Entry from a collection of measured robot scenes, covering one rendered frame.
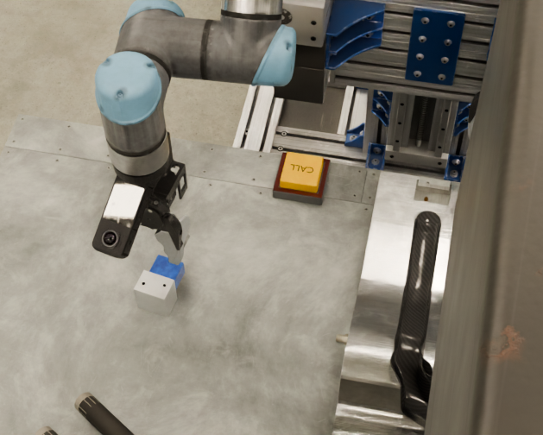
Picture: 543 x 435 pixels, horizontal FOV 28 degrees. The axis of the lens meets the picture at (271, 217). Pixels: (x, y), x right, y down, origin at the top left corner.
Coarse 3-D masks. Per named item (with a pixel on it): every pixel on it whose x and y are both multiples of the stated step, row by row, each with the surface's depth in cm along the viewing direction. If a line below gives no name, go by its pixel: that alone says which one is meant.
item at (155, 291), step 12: (156, 264) 162; (168, 264) 162; (180, 264) 162; (144, 276) 159; (156, 276) 159; (168, 276) 160; (180, 276) 162; (144, 288) 158; (156, 288) 158; (168, 288) 158; (144, 300) 159; (156, 300) 158; (168, 300) 159; (156, 312) 161; (168, 312) 161
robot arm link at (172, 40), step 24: (144, 0) 134; (144, 24) 132; (168, 24) 132; (192, 24) 132; (120, 48) 131; (144, 48) 129; (168, 48) 131; (192, 48) 131; (168, 72) 131; (192, 72) 132
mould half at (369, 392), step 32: (384, 192) 163; (384, 224) 160; (448, 224) 159; (384, 256) 157; (384, 288) 154; (352, 320) 147; (384, 320) 147; (352, 352) 142; (384, 352) 142; (352, 384) 142; (384, 384) 140; (352, 416) 145; (384, 416) 145
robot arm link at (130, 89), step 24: (96, 72) 125; (120, 72) 125; (144, 72) 124; (96, 96) 127; (120, 96) 123; (144, 96) 124; (120, 120) 126; (144, 120) 127; (120, 144) 130; (144, 144) 130
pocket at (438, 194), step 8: (416, 184) 165; (424, 184) 165; (416, 192) 166; (424, 192) 166; (432, 192) 166; (440, 192) 165; (448, 192) 165; (432, 200) 165; (440, 200) 165; (448, 200) 165
